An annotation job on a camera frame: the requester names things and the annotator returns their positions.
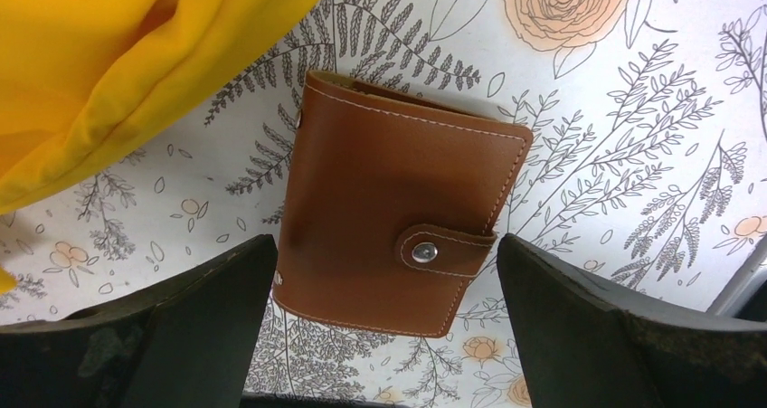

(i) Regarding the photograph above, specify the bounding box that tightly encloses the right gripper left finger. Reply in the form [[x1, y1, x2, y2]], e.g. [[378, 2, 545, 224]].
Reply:
[[1, 235, 277, 407]]

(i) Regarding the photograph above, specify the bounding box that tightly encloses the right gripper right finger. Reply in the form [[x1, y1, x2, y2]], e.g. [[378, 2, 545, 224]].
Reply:
[[497, 234, 766, 407]]

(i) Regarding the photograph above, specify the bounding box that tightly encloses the brown leather card holder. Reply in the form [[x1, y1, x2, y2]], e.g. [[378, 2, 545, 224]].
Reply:
[[272, 71, 533, 337]]

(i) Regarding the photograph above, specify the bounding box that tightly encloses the floral table mat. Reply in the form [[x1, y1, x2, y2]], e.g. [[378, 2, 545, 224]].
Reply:
[[1, 0, 766, 407]]

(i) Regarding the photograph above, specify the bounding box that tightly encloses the yellow cloth garment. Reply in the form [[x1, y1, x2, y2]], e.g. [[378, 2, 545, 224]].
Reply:
[[0, 0, 343, 296]]

